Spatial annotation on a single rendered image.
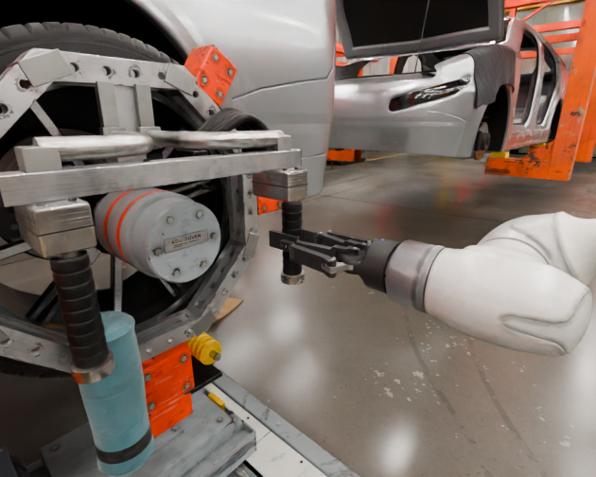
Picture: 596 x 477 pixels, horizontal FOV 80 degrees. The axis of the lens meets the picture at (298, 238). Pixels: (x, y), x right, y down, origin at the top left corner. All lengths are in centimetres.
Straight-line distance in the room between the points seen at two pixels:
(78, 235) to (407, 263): 37
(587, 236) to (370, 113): 256
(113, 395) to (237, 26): 94
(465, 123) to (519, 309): 269
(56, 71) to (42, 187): 24
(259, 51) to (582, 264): 96
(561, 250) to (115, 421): 67
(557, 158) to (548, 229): 336
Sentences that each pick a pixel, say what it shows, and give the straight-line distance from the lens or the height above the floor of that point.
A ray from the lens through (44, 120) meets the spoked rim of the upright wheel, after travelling 74.
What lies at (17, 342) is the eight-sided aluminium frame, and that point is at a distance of 69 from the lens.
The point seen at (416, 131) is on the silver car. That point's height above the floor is 95.
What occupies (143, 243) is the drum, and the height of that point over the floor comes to 86.
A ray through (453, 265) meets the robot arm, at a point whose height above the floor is 87.
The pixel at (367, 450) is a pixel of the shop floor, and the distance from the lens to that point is 138.
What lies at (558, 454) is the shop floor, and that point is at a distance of 159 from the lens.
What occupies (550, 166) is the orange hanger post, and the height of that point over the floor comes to 64.
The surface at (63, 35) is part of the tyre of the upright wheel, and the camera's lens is 74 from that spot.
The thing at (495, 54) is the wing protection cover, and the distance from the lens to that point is 330.
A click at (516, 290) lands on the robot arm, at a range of 43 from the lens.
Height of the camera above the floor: 103
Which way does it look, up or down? 18 degrees down
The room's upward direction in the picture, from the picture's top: straight up
